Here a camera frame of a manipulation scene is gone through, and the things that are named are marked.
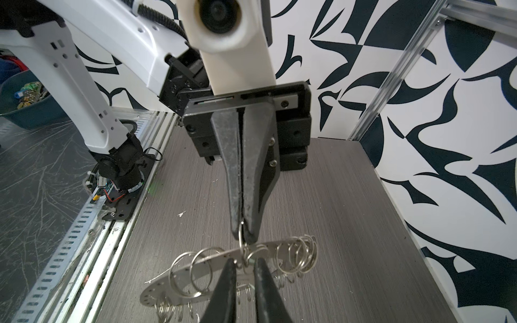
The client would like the white slotted cable duct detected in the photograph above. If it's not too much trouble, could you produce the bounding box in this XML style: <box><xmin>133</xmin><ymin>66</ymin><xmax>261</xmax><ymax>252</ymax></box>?
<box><xmin>12</xmin><ymin>197</ymin><xmax>105</xmax><ymax>322</ymax></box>

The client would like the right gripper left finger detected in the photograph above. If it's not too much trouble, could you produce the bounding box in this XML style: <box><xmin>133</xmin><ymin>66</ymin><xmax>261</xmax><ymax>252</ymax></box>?
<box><xmin>200</xmin><ymin>258</ymin><xmax>237</xmax><ymax>323</ymax></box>

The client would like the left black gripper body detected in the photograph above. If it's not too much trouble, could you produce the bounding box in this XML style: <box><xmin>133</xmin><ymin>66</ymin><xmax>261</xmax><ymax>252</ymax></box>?
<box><xmin>183</xmin><ymin>82</ymin><xmax>312</xmax><ymax>172</ymax></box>

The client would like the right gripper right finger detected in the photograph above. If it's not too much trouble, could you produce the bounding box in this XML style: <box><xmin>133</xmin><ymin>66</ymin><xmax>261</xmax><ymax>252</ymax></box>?
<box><xmin>254</xmin><ymin>258</ymin><xmax>293</xmax><ymax>323</ymax></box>

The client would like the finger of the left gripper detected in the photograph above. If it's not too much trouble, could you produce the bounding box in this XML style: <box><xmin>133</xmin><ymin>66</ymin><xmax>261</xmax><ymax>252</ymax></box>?
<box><xmin>211</xmin><ymin>109</ymin><xmax>242</xmax><ymax>240</ymax></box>
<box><xmin>241</xmin><ymin>102</ymin><xmax>280</xmax><ymax>244</ymax></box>

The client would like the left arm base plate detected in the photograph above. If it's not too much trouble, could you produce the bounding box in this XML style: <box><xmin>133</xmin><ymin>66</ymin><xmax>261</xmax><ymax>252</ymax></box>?
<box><xmin>96</xmin><ymin>150</ymin><xmax>163</xmax><ymax>222</ymax></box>

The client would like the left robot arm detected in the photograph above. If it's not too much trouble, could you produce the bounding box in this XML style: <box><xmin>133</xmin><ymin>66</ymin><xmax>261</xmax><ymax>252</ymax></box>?
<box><xmin>1</xmin><ymin>1</ymin><xmax>312</xmax><ymax>244</ymax></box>

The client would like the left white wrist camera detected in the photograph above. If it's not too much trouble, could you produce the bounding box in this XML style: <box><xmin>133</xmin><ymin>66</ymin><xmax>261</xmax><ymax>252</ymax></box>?
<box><xmin>176</xmin><ymin>1</ymin><xmax>276</xmax><ymax>96</ymax></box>

